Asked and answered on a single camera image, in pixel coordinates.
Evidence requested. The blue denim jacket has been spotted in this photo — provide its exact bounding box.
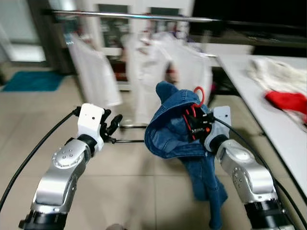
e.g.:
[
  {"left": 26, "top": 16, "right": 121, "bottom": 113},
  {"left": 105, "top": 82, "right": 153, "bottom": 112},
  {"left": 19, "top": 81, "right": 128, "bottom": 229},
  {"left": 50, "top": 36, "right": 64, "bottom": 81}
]
[{"left": 144, "top": 80, "right": 230, "bottom": 230}]

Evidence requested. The red plastic hanger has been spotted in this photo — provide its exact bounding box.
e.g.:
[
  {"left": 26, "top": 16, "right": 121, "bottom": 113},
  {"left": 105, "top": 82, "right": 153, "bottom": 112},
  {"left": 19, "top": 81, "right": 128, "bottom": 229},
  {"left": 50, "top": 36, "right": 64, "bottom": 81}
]
[{"left": 182, "top": 86, "right": 206, "bottom": 140}]

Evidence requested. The white t-shirt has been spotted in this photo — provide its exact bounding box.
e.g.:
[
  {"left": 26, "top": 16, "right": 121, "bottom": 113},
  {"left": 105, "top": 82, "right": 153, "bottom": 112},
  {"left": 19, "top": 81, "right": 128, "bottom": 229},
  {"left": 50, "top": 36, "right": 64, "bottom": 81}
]
[{"left": 153, "top": 33, "right": 214, "bottom": 104}]

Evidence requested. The white polo shirt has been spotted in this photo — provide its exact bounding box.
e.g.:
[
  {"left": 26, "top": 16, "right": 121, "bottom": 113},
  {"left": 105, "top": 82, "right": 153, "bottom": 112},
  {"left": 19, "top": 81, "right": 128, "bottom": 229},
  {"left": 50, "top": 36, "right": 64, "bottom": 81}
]
[{"left": 124, "top": 34, "right": 166, "bottom": 126}]

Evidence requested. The teal floor mat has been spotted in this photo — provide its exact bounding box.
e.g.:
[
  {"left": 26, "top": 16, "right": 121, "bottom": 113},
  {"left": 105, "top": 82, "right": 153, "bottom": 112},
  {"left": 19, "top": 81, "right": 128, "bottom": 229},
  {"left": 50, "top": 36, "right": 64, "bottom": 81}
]
[{"left": 1, "top": 71, "right": 65, "bottom": 92}]

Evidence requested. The red garment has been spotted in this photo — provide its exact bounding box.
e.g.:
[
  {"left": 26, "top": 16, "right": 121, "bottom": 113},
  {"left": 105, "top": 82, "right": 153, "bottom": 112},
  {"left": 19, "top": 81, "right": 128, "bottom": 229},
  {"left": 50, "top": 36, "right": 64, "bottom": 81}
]
[{"left": 264, "top": 90, "right": 307, "bottom": 118}]

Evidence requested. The white garment with black print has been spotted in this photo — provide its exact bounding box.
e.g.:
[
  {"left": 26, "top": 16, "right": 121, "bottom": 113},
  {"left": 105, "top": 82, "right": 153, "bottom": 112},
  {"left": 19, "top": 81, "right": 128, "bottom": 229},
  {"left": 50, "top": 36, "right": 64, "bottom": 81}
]
[{"left": 247, "top": 57, "right": 307, "bottom": 132}]

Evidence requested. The glass balcony door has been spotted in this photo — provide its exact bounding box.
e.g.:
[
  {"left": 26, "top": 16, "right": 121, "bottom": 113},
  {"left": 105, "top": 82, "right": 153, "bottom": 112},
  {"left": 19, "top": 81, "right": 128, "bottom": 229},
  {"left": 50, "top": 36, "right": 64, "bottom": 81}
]
[{"left": 0, "top": 0, "right": 47, "bottom": 64}]

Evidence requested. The white glass-door cabinet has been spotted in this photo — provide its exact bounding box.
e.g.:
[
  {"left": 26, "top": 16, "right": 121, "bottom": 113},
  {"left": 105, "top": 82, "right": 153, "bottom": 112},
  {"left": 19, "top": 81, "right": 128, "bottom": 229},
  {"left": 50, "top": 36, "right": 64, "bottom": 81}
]
[{"left": 77, "top": 0, "right": 195, "bottom": 92}]

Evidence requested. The black television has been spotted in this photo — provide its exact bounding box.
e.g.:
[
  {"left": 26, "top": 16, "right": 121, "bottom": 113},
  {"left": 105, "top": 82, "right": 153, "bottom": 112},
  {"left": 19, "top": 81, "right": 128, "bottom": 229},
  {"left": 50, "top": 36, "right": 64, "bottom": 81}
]
[{"left": 191, "top": 0, "right": 307, "bottom": 30}]

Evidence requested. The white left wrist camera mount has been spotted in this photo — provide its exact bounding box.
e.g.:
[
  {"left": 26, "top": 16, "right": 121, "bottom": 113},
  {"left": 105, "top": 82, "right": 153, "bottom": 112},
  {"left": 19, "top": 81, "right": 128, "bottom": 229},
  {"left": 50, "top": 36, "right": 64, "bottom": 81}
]
[{"left": 77, "top": 103, "right": 105, "bottom": 144}]

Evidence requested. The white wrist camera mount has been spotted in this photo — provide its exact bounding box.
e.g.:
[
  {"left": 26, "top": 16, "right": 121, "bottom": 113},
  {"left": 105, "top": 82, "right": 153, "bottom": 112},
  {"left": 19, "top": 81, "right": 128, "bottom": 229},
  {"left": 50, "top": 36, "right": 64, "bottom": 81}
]
[
  {"left": 77, "top": 103, "right": 105, "bottom": 144},
  {"left": 211, "top": 105, "right": 232, "bottom": 139}
]

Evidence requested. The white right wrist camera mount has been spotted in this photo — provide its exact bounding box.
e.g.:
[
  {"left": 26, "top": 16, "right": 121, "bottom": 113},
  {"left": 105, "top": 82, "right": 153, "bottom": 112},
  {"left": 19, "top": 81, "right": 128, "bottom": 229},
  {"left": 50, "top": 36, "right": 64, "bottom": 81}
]
[{"left": 211, "top": 105, "right": 232, "bottom": 139}]

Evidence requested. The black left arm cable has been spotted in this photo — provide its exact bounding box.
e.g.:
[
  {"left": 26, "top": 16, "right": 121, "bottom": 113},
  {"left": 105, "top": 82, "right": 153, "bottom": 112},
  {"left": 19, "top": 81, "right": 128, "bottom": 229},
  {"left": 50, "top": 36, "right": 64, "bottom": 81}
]
[{"left": 0, "top": 108, "right": 80, "bottom": 209}]

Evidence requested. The chrome clothes rail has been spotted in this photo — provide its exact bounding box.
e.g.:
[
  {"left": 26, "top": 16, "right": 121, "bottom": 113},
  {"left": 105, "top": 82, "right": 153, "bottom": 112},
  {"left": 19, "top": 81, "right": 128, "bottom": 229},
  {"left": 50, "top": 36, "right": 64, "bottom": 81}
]
[{"left": 52, "top": 10, "right": 221, "bottom": 23}]

